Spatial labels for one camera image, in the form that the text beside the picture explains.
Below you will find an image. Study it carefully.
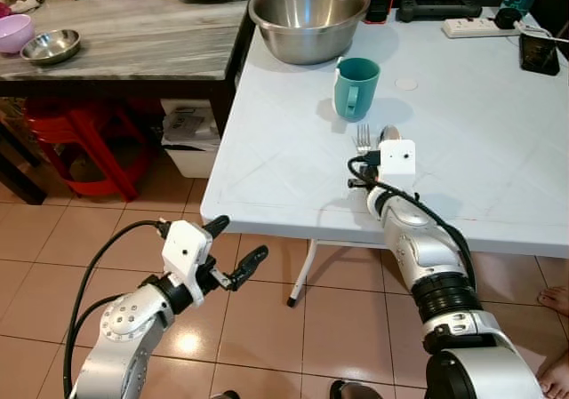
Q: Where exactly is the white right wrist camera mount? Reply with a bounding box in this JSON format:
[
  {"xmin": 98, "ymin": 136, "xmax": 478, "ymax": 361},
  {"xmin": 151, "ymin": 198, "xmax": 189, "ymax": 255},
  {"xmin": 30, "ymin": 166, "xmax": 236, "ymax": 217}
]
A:
[{"xmin": 377, "ymin": 139, "xmax": 417, "ymax": 192}]

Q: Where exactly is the large steel mixing bowl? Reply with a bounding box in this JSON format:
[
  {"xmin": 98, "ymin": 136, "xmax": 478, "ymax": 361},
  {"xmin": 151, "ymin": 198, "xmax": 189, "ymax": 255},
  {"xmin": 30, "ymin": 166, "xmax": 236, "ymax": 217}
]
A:
[{"xmin": 248, "ymin": 0, "xmax": 372, "ymax": 67}]

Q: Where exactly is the purple plastic bowl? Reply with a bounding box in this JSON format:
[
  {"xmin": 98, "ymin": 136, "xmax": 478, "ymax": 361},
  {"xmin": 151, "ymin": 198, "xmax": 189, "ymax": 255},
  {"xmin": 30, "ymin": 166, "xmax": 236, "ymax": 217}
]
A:
[{"xmin": 0, "ymin": 14, "xmax": 36, "ymax": 56}]

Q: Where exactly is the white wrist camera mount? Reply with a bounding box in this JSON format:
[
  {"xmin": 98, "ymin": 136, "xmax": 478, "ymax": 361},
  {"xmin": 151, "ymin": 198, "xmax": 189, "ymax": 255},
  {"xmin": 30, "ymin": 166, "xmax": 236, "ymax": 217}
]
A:
[
  {"xmin": 161, "ymin": 220, "xmax": 215, "ymax": 307},
  {"xmin": 377, "ymin": 139, "xmax": 417, "ymax": 192}
]

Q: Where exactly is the teal mug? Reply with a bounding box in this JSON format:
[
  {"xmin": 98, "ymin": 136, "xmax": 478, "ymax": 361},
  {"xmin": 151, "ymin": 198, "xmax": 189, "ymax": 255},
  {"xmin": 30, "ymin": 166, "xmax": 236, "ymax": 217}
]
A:
[{"xmin": 333, "ymin": 57, "xmax": 381, "ymax": 123}]

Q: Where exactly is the white folding table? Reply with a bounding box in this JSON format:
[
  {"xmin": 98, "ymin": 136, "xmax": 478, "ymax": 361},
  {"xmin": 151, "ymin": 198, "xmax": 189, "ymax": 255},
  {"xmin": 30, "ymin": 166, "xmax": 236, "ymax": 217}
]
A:
[{"xmin": 200, "ymin": 6, "xmax": 569, "ymax": 309}]

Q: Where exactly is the silver fork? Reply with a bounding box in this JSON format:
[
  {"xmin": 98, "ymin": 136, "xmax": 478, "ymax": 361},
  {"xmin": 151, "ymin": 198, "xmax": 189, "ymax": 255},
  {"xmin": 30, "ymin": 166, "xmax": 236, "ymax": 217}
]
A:
[{"xmin": 355, "ymin": 124, "xmax": 373, "ymax": 154}]

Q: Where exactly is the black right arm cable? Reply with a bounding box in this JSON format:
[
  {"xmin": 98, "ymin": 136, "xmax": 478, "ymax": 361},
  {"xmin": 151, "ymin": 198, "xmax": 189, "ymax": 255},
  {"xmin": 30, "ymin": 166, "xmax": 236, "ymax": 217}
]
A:
[{"xmin": 347, "ymin": 153, "xmax": 477, "ymax": 286}]

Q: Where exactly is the bare person foot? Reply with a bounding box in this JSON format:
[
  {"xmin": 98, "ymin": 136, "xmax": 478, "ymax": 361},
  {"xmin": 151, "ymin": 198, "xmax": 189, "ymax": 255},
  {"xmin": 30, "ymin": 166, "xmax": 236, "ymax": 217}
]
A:
[
  {"xmin": 537, "ymin": 284, "xmax": 569, "ymax": 317},
  {"xmin": 538, "ymin": 353, "xmax": 569, "ymax": 399}
]

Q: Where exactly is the red plastic stool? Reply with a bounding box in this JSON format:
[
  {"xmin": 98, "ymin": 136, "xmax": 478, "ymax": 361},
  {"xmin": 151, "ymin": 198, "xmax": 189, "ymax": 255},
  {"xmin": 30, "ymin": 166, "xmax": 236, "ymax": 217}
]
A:
[{"xmin": 23, "ymin": 97, "xmax": 148, "ymax": 201}]

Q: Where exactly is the black right robot foot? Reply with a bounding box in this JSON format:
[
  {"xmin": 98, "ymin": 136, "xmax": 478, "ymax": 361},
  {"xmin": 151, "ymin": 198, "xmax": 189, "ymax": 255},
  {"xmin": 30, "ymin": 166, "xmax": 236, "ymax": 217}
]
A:
[{"xmin": 329, "ymin": 379, "xmax": 384, "ymax": 399}]

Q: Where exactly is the white power strip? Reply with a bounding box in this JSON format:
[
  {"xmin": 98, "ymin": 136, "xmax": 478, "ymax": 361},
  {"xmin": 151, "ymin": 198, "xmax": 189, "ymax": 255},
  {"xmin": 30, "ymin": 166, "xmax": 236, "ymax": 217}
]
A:
[{"xmin": 442, "ymin": 17, "xmax": 522, "ymax": 40}]

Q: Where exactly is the white power cable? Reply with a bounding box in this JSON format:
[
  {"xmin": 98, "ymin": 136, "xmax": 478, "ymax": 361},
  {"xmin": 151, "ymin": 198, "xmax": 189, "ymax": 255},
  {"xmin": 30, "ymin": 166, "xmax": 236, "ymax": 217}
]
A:
[{"xmin": 516, "ymin": 21, "xmax": 569, "ymax": 46}]

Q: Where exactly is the black bar-shaped tool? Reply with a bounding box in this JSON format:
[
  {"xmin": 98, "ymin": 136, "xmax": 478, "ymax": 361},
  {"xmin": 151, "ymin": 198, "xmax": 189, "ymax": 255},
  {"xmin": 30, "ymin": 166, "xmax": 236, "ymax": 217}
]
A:
[{"xmin": 396, "ymin": 0, "xmax": 473, "ymax": 24}]

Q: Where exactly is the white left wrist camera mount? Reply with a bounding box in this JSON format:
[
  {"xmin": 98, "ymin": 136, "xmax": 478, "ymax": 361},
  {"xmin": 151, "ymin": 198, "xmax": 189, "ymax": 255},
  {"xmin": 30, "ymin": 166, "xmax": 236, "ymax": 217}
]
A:
[{"xmin": 161, "ymin": 220, "xmax": 215, "ymax": 307}]

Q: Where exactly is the black plug adapter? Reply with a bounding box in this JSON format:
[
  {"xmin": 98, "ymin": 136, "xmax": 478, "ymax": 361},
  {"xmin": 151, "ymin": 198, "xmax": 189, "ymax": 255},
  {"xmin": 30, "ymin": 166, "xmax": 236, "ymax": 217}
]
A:
[{"xmin": 494, "ymin": 6, "xmax": 526, "ymax": 32}]

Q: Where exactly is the small black box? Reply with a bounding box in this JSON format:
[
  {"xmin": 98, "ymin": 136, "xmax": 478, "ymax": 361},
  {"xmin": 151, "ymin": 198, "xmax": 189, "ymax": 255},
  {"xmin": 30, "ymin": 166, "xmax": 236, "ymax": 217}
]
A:
[{"xmin": 518, "ymin": 30, "xmax": 562, "ymax": 77}]

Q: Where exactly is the dark marble-top counter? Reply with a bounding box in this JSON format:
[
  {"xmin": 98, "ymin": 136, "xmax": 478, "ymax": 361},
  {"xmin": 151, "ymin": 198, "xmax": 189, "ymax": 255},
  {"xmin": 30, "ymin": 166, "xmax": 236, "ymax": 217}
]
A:
[{"xmin": 0, "ymin": 0, "xmax": 260, "ymax": 137}]

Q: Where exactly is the small steel bowl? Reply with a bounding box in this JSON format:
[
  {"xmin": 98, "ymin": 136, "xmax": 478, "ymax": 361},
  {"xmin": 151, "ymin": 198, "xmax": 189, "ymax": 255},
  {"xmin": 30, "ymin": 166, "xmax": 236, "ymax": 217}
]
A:
[{"xmin": 20, "ymin": 29, "xmax": 82, "ymax": 67}]

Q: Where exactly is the white plastic bin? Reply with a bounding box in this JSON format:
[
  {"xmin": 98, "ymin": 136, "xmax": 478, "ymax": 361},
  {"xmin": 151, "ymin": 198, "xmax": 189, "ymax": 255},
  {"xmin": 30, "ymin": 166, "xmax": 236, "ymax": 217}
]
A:
[{"xmin": 159, "ymin": 99, "xmax": 221, "ymax": 180}]

